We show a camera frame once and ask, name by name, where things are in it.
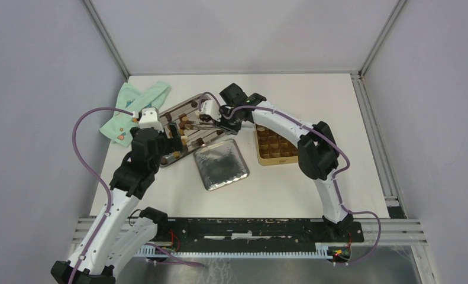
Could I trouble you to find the gold chocolate box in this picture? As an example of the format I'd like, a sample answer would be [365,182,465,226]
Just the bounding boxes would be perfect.
[254,124,298,166]

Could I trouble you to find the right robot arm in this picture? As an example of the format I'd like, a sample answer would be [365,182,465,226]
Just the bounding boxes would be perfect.
[199,83,353,241]

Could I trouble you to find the steel tray with rack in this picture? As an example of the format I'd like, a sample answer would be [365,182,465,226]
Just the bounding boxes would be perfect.
[159,94,225,167]

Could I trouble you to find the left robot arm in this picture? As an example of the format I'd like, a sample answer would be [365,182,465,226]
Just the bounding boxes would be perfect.
[51,124,183,283]

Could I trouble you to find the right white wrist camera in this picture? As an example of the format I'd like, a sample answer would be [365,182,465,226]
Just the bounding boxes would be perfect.
[198,100,221,122]

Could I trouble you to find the small square steel tray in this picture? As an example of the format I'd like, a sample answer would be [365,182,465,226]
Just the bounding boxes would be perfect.
[193,139,250,191]

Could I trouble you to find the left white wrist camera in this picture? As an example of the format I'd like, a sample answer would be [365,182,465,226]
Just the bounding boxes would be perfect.
[138,107,164,133]

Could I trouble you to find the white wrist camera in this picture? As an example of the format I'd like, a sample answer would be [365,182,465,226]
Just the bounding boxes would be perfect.
[198,100,221,122]
[138,107,164,133]

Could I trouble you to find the metal serving tongs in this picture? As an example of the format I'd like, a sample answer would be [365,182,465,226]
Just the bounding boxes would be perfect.
[184,121,220,130]

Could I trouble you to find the white slotted cable duct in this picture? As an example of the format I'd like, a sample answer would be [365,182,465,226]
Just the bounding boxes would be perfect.
[139,243,330,260]

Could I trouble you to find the green printed cloth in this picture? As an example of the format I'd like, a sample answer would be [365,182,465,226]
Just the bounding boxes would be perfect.
[99,80,172,148]

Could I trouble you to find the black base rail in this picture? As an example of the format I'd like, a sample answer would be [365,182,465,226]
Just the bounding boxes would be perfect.
[151,218,364,253]

